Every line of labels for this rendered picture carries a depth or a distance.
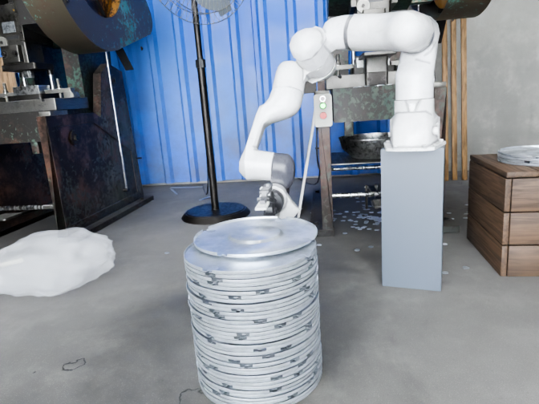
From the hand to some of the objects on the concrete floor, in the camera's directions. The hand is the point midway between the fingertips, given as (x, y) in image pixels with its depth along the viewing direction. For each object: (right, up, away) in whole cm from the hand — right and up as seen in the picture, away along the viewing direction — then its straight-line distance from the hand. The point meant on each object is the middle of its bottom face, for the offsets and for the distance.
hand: (263, 218), depth 116 cm
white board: (+26, +2, +138) cm, 140 cm away
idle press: (-111, -1, +166) cm, 199 cm away
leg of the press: (+31, -1, +125) cm, 129 cm away
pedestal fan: (-28, +5, +166) cm, 168 cm away
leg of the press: (+84, +2, +118) cm, 145 cm away
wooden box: (+99, -15, +42) cm, 109 cm away
